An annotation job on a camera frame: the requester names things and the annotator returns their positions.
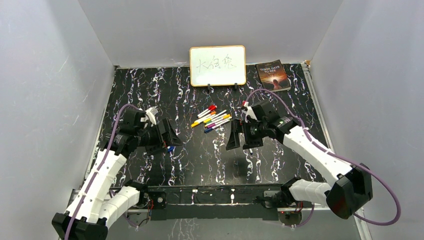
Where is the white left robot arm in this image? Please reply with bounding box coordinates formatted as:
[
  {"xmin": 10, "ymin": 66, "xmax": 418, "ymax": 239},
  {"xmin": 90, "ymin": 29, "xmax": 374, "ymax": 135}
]
[{"xmin": 51, "ymin": 104, "xmax": 183, "ymax": 240}]

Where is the dark paperback book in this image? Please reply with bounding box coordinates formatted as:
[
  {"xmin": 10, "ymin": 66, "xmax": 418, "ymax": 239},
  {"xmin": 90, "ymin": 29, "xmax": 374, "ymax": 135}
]
[{"xmin": 255, "ymin": 59, "xmax": 291, "ymax": 92}]

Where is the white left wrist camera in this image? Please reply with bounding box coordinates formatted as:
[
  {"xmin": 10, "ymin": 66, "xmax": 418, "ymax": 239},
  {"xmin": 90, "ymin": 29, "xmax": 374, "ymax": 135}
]
[{"xmin": 145, "ymin": 106, "xmax": 158, "ymax": 126}]

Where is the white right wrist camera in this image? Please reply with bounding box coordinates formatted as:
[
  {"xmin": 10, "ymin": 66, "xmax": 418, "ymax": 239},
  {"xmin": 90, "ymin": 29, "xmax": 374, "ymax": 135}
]
[{"xmin": 241, "ymin": 101, "xmax": 257, "ymax": 123}]

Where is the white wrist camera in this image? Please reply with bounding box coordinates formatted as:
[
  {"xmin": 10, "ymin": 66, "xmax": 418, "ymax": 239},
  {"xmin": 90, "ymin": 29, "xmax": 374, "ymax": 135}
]
[
  {"xmin": 241, "ymin": 101, "xmax": 257, "ymax": 123},
  {"xmin": 145, "ymin": 106, "xmax": 158, "ymax": 126}
]

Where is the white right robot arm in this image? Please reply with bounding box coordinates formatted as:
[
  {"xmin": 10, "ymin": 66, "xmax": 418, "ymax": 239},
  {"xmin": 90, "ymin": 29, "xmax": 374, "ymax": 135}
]
[{"xmin": 226, "ymin": 100, "xmax": 374, "ymax": 219}]

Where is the aluminium frame rail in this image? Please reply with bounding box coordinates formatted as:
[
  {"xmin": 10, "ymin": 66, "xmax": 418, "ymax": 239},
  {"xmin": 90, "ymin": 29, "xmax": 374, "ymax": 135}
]
[{"xmin": 67, "ymin": 187, "xmax": 364, "ymax": 213}]

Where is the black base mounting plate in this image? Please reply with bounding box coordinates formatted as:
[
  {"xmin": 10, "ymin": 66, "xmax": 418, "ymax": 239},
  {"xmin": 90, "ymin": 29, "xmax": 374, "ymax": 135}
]
[{"xmin": 145, "ymin": 184, "xmax": 312, "ymax": 222}]

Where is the small whiteboard with writing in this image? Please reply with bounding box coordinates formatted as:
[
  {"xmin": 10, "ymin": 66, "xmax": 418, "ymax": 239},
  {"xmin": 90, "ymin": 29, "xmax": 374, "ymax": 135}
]
[{"xmin": 189, "ymin": 45, "xmax": 247, "ymax": 87}]

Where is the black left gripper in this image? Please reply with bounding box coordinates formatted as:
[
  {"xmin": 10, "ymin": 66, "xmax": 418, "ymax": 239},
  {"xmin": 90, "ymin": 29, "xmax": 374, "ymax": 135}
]
[{"xmin": 136, "ymin": 118, "xmax": 183, "ymax": 156}]

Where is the yellow cap marker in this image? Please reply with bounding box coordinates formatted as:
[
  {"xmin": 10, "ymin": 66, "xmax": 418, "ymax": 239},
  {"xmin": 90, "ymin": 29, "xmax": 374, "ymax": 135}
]
[{"xmin": 190, "ymin": 114, "xmax": 225, "ymax": 128}]

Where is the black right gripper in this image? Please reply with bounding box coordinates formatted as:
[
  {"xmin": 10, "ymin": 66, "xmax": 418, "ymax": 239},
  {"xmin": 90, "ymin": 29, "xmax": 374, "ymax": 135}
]
[{"xmin": 226, "ymin": 119, "xmax": 268, "ymax": 150}]

